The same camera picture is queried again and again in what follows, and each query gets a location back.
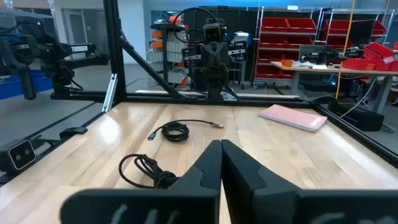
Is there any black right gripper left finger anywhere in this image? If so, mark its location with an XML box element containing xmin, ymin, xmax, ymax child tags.
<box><xmin>60</xmin><ymin>139</ymin><xmax>223</xmax><ymax>224</ymax></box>

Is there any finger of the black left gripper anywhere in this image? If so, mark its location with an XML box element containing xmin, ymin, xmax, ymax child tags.
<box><xmin>214</xmin><ymin>42</ymin><xmax>229</xmax><ymax>68</ymax></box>
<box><xmin>201</xmin><ymin>43</ymin><xmax>216</xmax><ymax>68</ymax></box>

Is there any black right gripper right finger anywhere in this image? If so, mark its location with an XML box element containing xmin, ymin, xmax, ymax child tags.
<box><xmin>221</xmin><ymin>139</ymin><xmax>398</xmax><ymax>224</ymax></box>

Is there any black USB-C cable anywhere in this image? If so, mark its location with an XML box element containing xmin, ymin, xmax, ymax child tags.
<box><xmin>118</xmin><ymin>153</ymin><xmax>180</xmax><ymax>190</ymax></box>

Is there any black cable with silver plug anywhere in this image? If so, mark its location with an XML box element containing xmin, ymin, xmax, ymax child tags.
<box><xmin>147</xmin><ymin>119</ymin><xmax>224</xmax><ymax>143</ymax></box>

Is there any black shelf with orange parts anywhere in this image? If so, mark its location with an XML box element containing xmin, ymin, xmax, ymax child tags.
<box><xmin>146</xmin><ymin>15</ymin><xmax>192</xmax><ymax>91</ymax></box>

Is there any metal rack with red bins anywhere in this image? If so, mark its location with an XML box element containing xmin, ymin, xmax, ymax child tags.
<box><xmin>252</xmin><ymin>5</ymin><xmax>323</xmax><ymax>90</ymax></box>

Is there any red storage bin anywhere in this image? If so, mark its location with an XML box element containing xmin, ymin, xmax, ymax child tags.
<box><xmin>256</xmin><ymin>64</ymin><xmax>295</xmax><ymax>79</ymax></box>
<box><xmin>285</xmin><ymin>17</ymin><xmax>318</xmax><ymax>34</ymax></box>
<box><xmin>363</xmin><ymin>42</ymin><xmax>395</xmax><ymax>60</ymax></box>
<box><xmin>284</xmin><ymin>35</ymin><xmax>314</xmax><ymax>48</ymax></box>
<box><xmin>341</xmin><ymin>58</ymin><xmax>377</xmax><ymax>72</ymax></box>
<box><xmin>259</xmin><ymin>33</ymin><xmax>287</xmax><ymax>48</ymax></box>
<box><xmin>323</xmin><ymin>19</ymin><xmax>351</xmax><ymax>35</ymax></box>
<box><xmin>261</xmin><ymin>17</ymin><xmax>290</xmax><ymax>32</ymax></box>

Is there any black equipment case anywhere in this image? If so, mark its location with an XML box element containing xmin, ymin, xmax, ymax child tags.
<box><xmin>326</xmin><ymin>98</ymin><xmax>386</xmax><ymax>133</ymax></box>

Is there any wooden workbench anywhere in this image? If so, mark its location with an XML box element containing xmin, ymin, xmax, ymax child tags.
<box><xmin>269</xmin><ymin>60</ymin><xmax>398</xmax><ymax>114</ymax></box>

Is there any metal rack with monitor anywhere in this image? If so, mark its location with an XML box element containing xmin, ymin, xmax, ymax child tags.
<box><xmin>313</xmin><ymin>8</ymin><xmax>396</xmax><ymax>48</ymax></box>

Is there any blue storage bin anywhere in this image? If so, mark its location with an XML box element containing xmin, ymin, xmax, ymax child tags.
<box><xmin>0</xmin><ymin>69</ymin><xmax>54</xmax><ymax>101</ymax></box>

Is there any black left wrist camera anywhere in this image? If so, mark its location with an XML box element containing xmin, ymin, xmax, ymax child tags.
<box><xmin>203</xmin><ymin>17</ymin><xmax>226</xmax><ymax>44</ymax></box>

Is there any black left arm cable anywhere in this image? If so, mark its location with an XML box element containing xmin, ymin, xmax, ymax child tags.
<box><xmin>172</xmin><ymin>6</ymin><xmax>220</xmax><ymax>45</ymax></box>

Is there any black aluminium table frame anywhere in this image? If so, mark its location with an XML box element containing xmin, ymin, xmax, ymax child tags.
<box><xmin>49</xmin><ymin>0</ymin><xmax>398</xmax><ymax>164</ymax></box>

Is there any silver frame bracket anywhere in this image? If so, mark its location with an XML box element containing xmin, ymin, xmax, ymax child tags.
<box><xmin>101</xmin><ymin>73</ymin><xmax>119</xmax><ymax>113</ymax></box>

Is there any yellow hanging cable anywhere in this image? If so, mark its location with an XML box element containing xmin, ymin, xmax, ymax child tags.
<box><xmin>335</xmin><ymin>0</ymin><xmax>356</xmax><ymax>100</ymax></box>

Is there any black frame clamp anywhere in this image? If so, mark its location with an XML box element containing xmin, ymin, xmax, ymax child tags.
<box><xmin>58</xmin><ymin>126</ymin><xmax>88</xmax><ymax>139</ymax></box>

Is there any white floor cable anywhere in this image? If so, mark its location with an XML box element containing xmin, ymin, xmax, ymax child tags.
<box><xmin>340</xmin><ymin>77</ymin><xmax>378</xmax><ymax>119</ymax></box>

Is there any black table-level camera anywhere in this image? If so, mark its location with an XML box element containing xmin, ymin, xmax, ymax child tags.
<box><xmin>0</xmin><ymin>138</ymin><xmax>39</xmax><ymax>175</ymax></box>

